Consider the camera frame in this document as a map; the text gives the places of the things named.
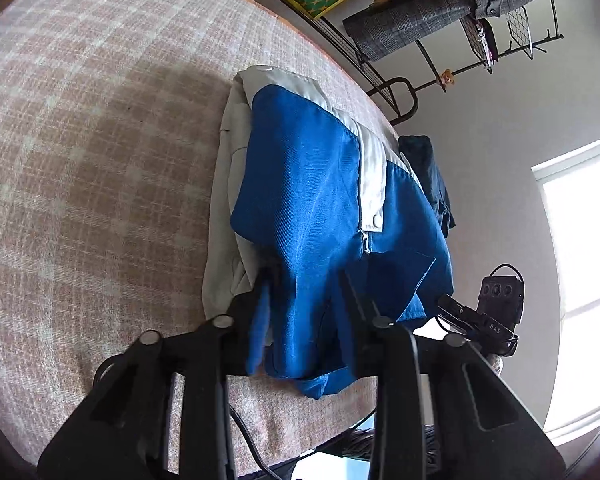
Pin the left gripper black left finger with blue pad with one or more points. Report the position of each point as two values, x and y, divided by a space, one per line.
160 409

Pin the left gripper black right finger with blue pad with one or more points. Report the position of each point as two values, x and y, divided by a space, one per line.
441 411

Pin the white and blue jacket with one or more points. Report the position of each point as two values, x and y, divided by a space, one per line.
321 196

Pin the white gloved right hand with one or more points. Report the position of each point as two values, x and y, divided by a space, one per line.
495 362

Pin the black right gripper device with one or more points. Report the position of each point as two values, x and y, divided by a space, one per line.
492 324

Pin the dark navy garment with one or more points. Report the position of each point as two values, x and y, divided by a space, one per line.
419 153

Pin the small teddy bear charm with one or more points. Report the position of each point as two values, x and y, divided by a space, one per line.
446 79

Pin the pink plaid bed blanket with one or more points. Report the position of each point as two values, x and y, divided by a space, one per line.
110 116

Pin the grey tweed folded garment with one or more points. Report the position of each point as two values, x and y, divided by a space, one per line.
380 31

